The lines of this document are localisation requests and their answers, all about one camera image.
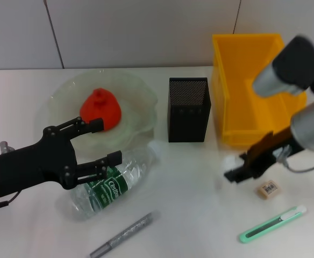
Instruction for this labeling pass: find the clear glass bowl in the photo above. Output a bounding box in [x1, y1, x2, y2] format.
[37, 69, 158, 161]

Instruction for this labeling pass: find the black mesh pen holder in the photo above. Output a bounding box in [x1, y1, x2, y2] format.
[168, 77, 212, 143]

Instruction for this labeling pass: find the yellow plastic storage bin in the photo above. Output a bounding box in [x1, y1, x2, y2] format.
[212, 33, 308, 147]

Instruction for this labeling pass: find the clear water bottle green label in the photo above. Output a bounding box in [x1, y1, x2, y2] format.
[70, 141, 160, 221]

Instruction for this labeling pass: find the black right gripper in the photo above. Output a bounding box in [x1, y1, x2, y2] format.
[223, 128, 307, 185]

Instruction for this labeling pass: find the white paper ball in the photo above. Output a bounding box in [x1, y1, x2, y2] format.
[223, 156, 244, 170]

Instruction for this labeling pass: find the grey glitter marker pen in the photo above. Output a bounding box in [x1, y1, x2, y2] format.
[89, 211, 158, 258]

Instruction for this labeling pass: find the right gripper cable with plug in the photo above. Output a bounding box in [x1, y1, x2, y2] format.
[279, 154, 314, 173]

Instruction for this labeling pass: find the mint green utility knife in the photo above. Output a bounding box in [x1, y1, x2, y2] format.
[239, 205, 308, 244]

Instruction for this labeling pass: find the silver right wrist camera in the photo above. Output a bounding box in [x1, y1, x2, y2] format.
[252, 34, 314, 98]

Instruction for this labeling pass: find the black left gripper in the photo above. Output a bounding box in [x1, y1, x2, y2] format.
[0, 116, 124, 197]

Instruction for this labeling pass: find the beige eraser with barcode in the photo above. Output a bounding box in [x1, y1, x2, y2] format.
[255, 180, 279, 199]

